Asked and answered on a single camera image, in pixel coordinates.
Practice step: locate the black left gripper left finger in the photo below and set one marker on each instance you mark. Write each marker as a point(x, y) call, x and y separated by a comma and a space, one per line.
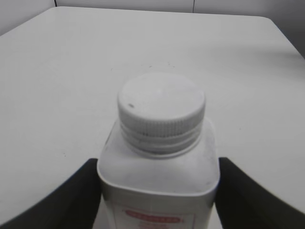
point(73, 205)

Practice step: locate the white strawberry yogurt bottle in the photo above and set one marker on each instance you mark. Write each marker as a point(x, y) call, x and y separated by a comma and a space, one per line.
point(145, 191)

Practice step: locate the white ribbed screw cap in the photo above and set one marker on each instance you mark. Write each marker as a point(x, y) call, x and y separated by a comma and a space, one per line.
point(160, 105)

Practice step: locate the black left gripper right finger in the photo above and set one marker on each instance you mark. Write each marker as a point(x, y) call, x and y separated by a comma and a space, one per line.
point(241, 203)

